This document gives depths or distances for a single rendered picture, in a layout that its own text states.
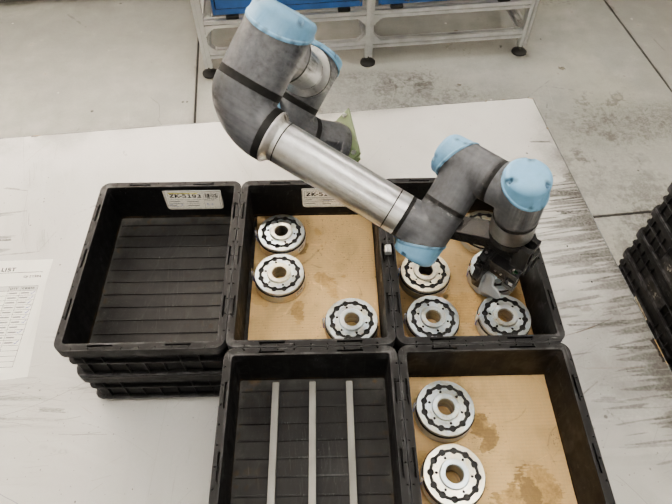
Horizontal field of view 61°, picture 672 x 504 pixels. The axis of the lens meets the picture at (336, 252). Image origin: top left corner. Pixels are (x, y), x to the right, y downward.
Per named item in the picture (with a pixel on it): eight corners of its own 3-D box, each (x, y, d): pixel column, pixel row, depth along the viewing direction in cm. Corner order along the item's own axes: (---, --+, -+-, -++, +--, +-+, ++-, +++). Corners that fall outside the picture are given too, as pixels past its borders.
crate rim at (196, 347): (105, 190, 123) (102, 182, 121) (243, 188, 124) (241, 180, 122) (56, 357, 100) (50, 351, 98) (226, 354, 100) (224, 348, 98)
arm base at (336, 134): (312, 147, 158) (283, 132, 152) (348, 113, 149) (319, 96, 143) (317, 188, 149) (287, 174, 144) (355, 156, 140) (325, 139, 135)
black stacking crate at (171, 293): (120, 219, 131) (103, 185, 122) (248, 217, 131) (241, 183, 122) (77, 379, 107) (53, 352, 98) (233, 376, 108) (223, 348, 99)
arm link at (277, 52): (278, 92, 144) (206, 63, 91) (307, 38, 141) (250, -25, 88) (319, 117, 144) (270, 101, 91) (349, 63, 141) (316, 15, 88)
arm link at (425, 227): (177, 123, 94) (431, 277, 92) (207, 63, 91) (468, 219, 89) (204, 127, 105) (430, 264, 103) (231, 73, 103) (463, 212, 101)
